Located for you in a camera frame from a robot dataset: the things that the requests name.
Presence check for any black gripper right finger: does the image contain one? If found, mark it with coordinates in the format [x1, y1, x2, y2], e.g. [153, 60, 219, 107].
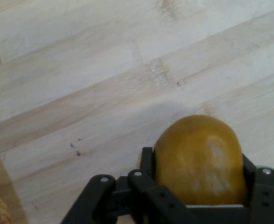
[241, 153, 274, 224]

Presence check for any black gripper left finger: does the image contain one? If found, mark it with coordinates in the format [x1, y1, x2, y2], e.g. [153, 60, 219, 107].
[59, 147, 192, 224]

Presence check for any yellow-brown potato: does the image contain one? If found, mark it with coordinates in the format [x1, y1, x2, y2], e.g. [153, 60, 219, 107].
[152, 114, 249, 206]

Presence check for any bamboo cutting board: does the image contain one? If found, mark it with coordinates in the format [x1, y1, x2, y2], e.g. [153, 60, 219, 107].
[0, 0, 274, 224]

